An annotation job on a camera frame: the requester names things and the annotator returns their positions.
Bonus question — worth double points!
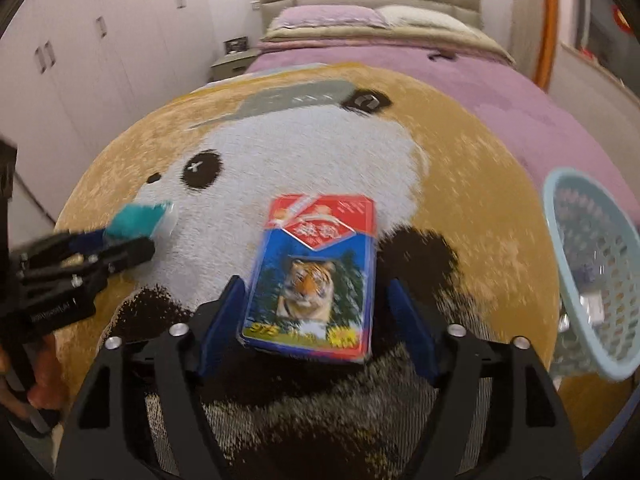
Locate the folded beige quilt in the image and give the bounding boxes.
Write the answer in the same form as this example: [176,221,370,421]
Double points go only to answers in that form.
[258,26,515,66]

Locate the light blue plastic laundry basket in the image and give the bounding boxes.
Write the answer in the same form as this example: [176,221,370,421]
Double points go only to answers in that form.
[542,168,639,382]

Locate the white built-in wardrobe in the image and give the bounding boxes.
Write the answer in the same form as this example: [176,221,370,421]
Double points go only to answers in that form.
[1,0,214,216]

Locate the purple pillow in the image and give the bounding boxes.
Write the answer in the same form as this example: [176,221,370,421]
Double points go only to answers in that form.
[269,4,390,30]

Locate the red blue tiger card box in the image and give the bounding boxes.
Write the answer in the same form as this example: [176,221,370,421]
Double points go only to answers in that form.
[238,194,378,363]

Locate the person's left hand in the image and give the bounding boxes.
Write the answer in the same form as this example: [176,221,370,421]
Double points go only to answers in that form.
[0,334,68,421]

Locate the small picture frame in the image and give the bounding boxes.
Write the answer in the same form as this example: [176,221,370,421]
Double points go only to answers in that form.
[224,36,250,55]

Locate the grey bedside nightstand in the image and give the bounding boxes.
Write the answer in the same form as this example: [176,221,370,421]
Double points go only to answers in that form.
[209,49,260,82]

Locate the dark framed window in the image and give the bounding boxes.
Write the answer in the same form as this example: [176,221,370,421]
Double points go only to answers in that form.
[575,0,639,96]

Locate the red round window decoration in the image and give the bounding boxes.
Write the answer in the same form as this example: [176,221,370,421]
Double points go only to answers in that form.
[612,4,634,35]

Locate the teal tissue pack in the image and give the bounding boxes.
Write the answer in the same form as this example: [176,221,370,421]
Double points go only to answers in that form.
[104,202,178,240]

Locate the bed with purple cover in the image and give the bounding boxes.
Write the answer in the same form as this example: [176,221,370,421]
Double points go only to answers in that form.
[246,4,640,231]

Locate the dark object on bed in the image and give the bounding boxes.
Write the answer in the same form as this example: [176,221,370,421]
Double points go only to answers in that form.
[428,51,458,62]

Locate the beige orange left curtain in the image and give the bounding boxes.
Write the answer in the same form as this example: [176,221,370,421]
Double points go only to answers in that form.
[509,0,560,91]

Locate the white patterned pillow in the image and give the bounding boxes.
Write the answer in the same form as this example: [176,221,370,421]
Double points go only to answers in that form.
[376,4,476,34]

